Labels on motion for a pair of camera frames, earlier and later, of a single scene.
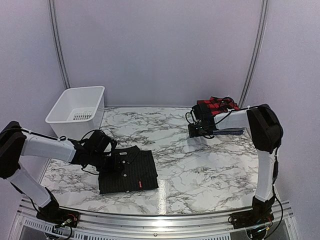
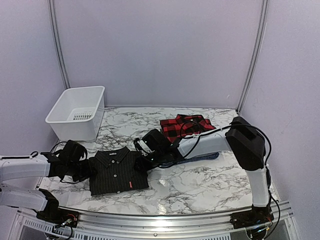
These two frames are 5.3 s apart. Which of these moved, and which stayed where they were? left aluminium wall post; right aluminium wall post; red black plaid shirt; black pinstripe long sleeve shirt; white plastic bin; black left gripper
Moved: black pinstripe long sleeve shirt; black left gripper; red black plaid shirt
Stayed: white plastic bin; right aluminium wall post; left aluminium wall post
